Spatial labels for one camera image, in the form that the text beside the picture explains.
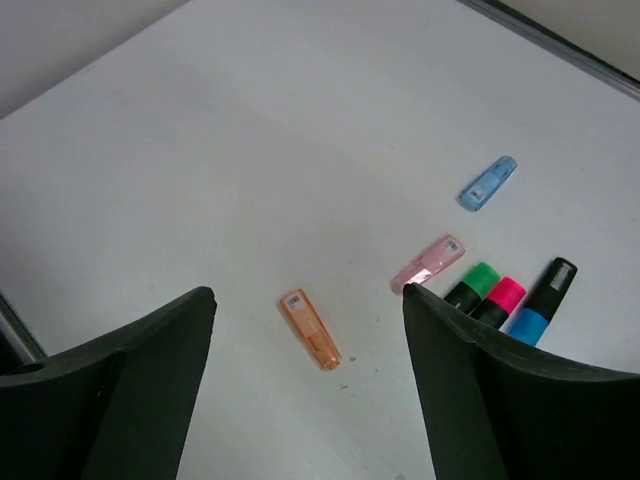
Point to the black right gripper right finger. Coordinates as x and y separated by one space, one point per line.
496 408

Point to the orange correction tape dispenser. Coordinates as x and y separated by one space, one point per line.
305 320

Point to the pink cap black highlighter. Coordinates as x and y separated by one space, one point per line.
499 304

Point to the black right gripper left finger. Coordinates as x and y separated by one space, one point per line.
116 407

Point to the aluminium table edge rail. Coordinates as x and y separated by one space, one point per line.
559 46

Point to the green cap black highlighter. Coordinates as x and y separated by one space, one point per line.
473 288

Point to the blue cap black highlighter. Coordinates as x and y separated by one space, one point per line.
543 301

